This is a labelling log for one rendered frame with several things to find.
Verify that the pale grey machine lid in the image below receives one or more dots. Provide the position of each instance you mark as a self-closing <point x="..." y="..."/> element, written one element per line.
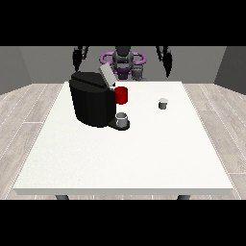
<point x="107" y="75"/>

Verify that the black coffee machine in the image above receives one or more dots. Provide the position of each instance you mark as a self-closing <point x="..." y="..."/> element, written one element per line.
<point x="91" y="102"/>

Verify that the small grey coffee pod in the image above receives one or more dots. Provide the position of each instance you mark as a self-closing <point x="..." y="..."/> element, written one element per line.
<point x="163" y="104"/>

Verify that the small grey cup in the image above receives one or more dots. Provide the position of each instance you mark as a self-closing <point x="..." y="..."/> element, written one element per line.
<point x="121" y="120"/>

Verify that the red pod holder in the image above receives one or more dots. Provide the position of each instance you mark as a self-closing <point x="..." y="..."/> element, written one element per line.
<point x="121" y="95"/>

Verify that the grey robot trunk purple rings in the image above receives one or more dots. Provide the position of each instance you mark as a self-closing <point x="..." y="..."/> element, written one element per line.
<point x="122" y="61"/>

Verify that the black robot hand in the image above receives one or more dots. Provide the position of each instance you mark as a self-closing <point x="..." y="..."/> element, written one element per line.
<point x="77" y="59"/>
<point x="167" y="62"/>

